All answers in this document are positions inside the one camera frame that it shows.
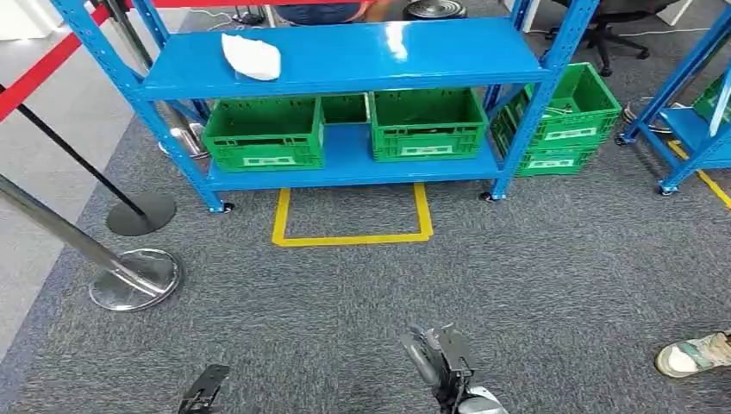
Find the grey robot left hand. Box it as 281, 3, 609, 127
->
178, 364, 231, 414

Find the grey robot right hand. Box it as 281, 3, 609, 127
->
398, 323, 453, 397

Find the chrome stanchion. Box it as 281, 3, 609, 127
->
0, 173, 183, 313
104, 0, 209, 161

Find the black stanchion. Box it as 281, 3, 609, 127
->
0, 84, 177, 238

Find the green plastic crate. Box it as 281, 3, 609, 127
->
516, 145, 598, 179
201, 97, 326, 173
368, 88, 490, 163
490, 62, 622, 154
691, 74, 731, 127

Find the person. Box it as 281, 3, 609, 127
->
654, 331, 731, 380
273, 0, 395, 27

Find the blue metal shelf rack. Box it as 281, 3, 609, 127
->
615, 0, 731, 198
51, 0, 601, 216

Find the white plastic car part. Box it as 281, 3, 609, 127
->
221, 32, 282, 82

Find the black ribbed round base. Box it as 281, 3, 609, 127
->
402, 0, 468, 21

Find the black office chair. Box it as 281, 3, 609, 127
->
551, 0, 653, 78

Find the black router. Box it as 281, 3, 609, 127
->
231, 5, 267, 28

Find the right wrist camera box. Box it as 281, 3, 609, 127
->
436, 323, 476, 410

